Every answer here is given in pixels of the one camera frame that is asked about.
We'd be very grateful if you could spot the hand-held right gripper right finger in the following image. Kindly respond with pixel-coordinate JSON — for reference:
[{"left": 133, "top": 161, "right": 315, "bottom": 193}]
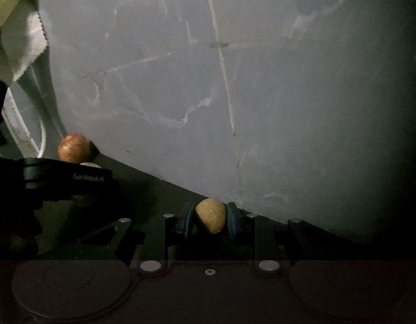
[{"left": 227, "top": 202, "right": 334, "bottom": 274}]

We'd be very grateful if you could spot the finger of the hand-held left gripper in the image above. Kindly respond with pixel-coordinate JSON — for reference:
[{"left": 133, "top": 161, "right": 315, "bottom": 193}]
[{"left": 103, "top": 180, "right": 120, "bottom": 206}]

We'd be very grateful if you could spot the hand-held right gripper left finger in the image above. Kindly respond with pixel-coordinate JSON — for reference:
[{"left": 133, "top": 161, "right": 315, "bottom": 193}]
[{"left": 78, "top": 203, "right": 195, "bottom": 275}]

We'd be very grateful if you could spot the small tan round fruit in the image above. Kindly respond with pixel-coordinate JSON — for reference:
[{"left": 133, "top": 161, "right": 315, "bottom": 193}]
[{"left": 195, "top": 198, "right": 227, "bottom": 234}]

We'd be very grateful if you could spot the large tan round fruit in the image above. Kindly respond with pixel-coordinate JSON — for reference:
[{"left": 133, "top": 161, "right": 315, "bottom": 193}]
[{"left": 73, "top": 162, "right": 102, "bottom": 207}]

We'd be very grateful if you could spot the white cloth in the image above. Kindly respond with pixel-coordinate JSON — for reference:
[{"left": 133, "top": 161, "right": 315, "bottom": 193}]
[{"left": 0, "top": 5, "right": 48, "bottom": 86}]

